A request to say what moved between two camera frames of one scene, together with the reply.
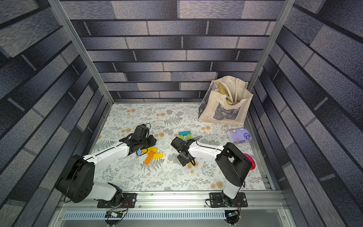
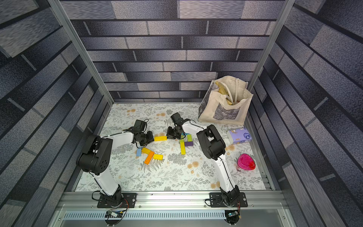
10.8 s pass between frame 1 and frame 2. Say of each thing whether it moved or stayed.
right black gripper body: moved
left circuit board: stayed
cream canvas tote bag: stayed
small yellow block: stayed
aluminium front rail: stayed
